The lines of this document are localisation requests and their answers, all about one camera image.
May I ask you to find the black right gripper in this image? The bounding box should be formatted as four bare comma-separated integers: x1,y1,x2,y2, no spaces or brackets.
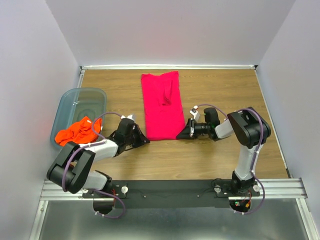
176,118,210,140

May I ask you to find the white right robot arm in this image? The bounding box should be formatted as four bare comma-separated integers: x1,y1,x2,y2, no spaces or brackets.
176,105,271,197

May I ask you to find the clear plastic bin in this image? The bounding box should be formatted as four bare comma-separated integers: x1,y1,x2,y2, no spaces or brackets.
50,87,107,151

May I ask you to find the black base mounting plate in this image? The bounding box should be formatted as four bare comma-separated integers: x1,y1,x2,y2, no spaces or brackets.
82,179,261,210

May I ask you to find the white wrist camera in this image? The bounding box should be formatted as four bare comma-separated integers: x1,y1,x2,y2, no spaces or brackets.
189,105,201,122
120,113,136,122

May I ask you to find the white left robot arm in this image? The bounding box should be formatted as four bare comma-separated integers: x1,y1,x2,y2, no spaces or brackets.
46,117,150,198

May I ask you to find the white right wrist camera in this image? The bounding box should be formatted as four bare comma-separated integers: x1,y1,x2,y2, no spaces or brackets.
189,105,201,122

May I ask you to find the pink t-shirt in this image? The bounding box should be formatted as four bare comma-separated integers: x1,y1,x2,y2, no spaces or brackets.
141,71,185,141

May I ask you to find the aluminium front frame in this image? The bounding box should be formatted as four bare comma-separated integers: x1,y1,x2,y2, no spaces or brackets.
30,178,320,240

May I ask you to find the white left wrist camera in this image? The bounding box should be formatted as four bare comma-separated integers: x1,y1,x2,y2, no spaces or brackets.
120,113,136,122

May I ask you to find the orange t-shirt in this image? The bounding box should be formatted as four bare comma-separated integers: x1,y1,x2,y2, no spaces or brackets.
54,116,99,147

